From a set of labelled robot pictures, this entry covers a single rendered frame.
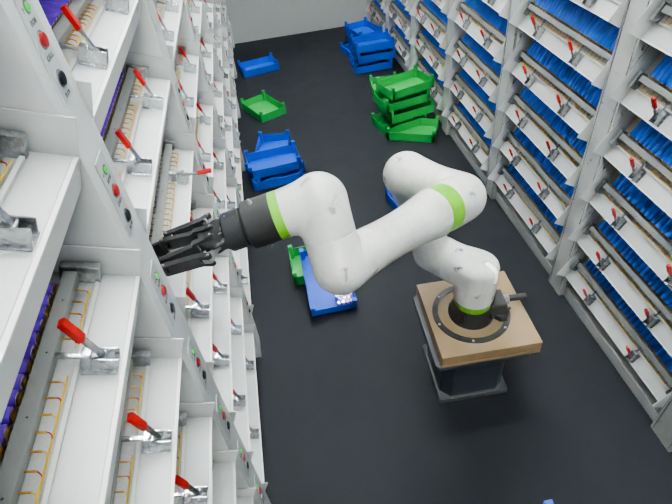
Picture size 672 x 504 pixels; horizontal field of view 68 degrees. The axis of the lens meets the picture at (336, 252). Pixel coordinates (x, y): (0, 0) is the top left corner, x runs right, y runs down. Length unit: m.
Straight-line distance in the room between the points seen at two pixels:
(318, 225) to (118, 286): 0.34
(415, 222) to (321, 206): 0.25
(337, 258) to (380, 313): 1.28
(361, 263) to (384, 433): 1.04
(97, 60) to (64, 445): 0.56
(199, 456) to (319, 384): 1.01
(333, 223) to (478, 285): 0.76
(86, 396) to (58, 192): 0.23
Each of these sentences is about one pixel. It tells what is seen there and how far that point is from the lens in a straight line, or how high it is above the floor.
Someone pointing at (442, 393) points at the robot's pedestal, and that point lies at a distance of 1.92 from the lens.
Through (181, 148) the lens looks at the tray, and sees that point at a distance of 1.45.
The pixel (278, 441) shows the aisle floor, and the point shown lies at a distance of 1.89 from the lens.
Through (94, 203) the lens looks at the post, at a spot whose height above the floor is 1.30.
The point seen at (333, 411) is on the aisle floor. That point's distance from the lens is 1.92.
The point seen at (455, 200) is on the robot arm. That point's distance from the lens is 1.15.
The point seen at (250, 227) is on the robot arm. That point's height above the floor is 1.11.
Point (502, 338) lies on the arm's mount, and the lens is 1.70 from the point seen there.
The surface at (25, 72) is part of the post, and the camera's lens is 0.64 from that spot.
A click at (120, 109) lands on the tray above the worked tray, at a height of 1.22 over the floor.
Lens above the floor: 1.66
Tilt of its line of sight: 43 degrees down
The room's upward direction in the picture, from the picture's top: 7 degrees counter-clockwise
